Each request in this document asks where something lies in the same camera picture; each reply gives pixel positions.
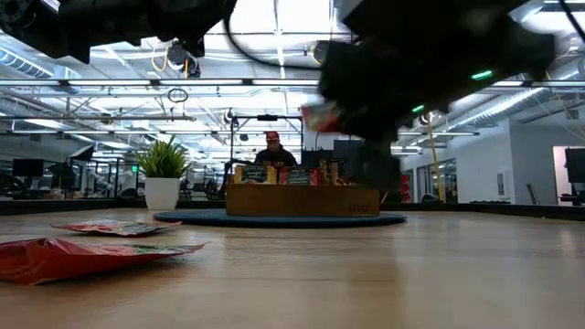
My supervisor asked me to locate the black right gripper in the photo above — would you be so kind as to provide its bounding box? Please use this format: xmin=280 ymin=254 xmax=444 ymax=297
xmin=317 ymin=38 xmax=458 ymax=192

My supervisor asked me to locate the red tea sachet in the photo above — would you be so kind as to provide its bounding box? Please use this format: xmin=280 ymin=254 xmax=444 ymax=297
xmin=49 ymin=218 xmax=183 ymax=238
xmin=0 ymin=237 xmax=209 ymax=286
xmin=300 ymin=101 xmax=344 ymax=133
xmin=279 ymin=165 xmax=320 ymax=186

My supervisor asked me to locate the wooden three-compartment box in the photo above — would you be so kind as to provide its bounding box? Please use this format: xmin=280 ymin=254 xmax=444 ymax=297
xmin=225 ymin=182 xmax=381 ymax=218

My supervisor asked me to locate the orange tea sachet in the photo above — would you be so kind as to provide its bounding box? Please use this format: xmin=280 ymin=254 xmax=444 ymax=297
xmin=233 ymin=164 xmax=278 ymax=186

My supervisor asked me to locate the black computer monitor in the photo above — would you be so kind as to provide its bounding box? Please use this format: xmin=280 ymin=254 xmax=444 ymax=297
xmin=564 ymin=146 xmax=585 ymax=184
xmin=12 ymin=158 xmax=46 ymax=178
xmin=332 ymin=139 xmax=367 ymax=168

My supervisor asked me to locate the black computer tower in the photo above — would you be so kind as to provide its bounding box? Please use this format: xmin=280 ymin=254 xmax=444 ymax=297
xmin=300 ymin=149 xmax=335 ymax=169

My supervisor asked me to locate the person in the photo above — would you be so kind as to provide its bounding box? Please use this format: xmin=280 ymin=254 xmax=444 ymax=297
xmin=253 ymin=131 xmax=299 ymax=168

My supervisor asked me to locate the round blue woven placemat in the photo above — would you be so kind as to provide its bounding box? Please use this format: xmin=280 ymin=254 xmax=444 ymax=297
xmin=153 ymin=208 xmax=408 ymax=229

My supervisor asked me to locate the green plant white pot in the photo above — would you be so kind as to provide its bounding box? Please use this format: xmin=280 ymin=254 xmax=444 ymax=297
xmin=135 ymin=135 xmax=193 ymax=211

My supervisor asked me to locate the black tilted monitor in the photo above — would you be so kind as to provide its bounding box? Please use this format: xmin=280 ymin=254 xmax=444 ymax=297
xmin=68 ymin=144 xmax=96 ymax=162

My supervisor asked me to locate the yellow cable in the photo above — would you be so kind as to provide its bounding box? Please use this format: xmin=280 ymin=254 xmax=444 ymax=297
xmin=425 ymin=116 xmax=445 ymax=202

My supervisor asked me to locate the black ceiling cable reel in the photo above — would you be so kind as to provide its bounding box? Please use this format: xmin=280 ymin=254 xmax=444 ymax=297
xmin=166 ymin=39 xmax=189 ymax=66
xmin=312 ymin=39 xmax=331 ymax=66

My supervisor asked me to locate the black background gantry frame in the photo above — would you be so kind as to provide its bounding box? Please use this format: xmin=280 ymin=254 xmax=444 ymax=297
xmin=218 ymin=112 xmax=305 ymax=198

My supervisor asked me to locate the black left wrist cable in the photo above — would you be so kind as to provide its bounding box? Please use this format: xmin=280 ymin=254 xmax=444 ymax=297
xmin=222 ymin=11 xmax=324 ymax=72

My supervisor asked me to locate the white wall panel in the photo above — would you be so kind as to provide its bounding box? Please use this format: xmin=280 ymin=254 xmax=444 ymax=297
xmin=495 ymin=169 xmax=509 ymax=198

